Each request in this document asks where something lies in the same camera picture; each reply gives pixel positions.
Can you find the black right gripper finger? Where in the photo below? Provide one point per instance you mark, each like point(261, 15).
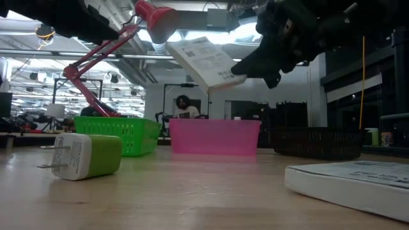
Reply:
point(259, 65)
point(274, 81)

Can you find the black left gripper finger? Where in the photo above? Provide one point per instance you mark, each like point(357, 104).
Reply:
point(99, 32)

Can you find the white cardboard box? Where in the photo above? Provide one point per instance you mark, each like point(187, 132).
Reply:
point(345, 188)
point(204, 64)

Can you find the green and white USB charger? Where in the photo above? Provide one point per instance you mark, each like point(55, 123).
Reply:
point(96, 156)

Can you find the pink plastic bin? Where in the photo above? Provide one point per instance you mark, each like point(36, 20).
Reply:
point(214, 135)

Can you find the LED light bar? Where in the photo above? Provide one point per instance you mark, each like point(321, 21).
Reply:
point(143, 57)

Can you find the red desk lamp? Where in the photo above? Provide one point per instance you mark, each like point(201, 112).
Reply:
point(153, 14)

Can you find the black plastic basket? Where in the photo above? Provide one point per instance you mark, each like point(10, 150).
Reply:
point(316, 143)

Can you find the person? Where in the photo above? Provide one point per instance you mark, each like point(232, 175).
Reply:
point(89, 111)
point(186, 110)

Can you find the white lampshade table lamp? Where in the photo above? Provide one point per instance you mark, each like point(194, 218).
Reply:
point(55, 110)

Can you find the black monitor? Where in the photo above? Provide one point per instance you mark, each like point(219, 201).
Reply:
point(5, 104)

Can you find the green plastic basket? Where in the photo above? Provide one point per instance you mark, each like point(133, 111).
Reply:
point(121, 134)

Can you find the green and white container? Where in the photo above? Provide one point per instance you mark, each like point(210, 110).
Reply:
point(372, 136)

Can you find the colourful can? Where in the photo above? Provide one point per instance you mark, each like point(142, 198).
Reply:
point(386, 139)

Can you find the black aluminium table frame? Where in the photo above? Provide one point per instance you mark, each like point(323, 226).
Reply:
point(32, 140)

